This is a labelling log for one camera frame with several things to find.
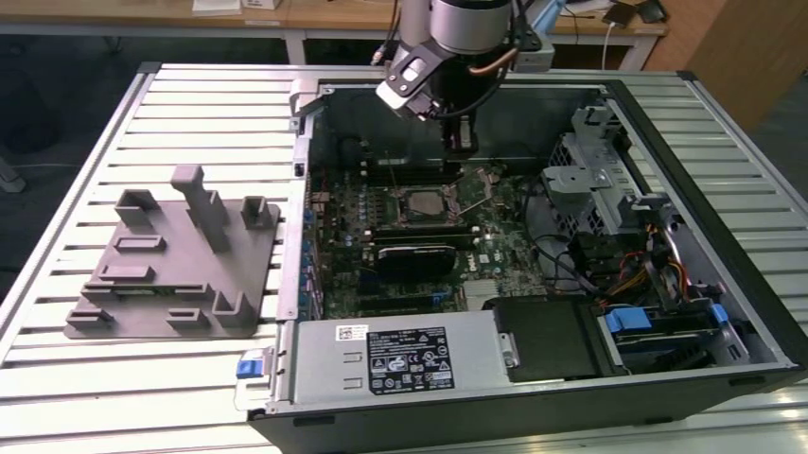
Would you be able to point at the metal locking lever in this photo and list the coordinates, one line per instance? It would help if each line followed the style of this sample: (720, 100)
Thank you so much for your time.
(482, 204)
(394, 179)

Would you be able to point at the CPU with silver top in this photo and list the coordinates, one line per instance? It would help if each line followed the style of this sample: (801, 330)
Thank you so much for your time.
(423, 203)

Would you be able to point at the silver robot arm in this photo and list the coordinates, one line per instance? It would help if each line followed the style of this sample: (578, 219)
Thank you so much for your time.
(470, 23)

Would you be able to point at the CPU socket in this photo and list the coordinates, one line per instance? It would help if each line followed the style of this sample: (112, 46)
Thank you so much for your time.
(407, 221)

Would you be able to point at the metal drive cage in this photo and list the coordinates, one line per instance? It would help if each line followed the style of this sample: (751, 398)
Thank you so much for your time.
(586, 156)

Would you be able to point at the green motherboard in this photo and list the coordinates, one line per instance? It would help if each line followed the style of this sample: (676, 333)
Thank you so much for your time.
(343, 222)

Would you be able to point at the small white box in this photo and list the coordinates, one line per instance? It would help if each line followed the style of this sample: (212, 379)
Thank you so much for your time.
(262, 4)

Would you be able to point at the black pouch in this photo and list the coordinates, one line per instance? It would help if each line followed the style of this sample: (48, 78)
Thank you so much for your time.
(652, 10)

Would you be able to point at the black graphics card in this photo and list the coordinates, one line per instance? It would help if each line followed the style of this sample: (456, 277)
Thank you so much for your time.
(417, 265)

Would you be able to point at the white paper sheet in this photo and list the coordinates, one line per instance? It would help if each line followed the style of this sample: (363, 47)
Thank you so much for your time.
(215, 5)

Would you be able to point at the silver chipset heatsink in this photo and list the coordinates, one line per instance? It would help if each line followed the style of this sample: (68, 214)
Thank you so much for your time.
(482, 293)

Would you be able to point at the wooden cabinet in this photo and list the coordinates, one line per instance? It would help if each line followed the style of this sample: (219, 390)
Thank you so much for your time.
(745, 57)

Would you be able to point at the black expansion slot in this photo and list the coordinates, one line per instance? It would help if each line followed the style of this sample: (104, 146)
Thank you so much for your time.
(391, 306)

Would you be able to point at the wooden desk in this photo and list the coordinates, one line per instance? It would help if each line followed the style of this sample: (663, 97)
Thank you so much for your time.
(158, 19)

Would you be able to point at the grey plastic parts rack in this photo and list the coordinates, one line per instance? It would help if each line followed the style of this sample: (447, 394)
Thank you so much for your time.
(183, 265)

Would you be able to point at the blue disk carrier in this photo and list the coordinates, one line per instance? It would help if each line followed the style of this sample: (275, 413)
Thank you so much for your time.
(628, 321)

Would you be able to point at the silver power supply with label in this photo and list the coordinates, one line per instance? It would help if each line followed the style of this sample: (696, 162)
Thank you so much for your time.
(315, 359)

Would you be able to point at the blue case latch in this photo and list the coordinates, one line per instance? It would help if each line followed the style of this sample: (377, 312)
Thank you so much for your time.
(247, 370)

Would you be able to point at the black open PC case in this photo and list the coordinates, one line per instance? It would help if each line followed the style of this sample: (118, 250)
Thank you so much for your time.
(505, 421)

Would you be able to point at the silver disk bay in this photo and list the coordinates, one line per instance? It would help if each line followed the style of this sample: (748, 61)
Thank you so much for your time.
(739, 347)

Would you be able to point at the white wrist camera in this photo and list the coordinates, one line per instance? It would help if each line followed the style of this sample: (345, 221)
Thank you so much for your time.
(394, 97)

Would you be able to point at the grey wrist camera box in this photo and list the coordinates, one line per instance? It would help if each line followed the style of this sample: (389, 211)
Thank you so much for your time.
(533, 57)

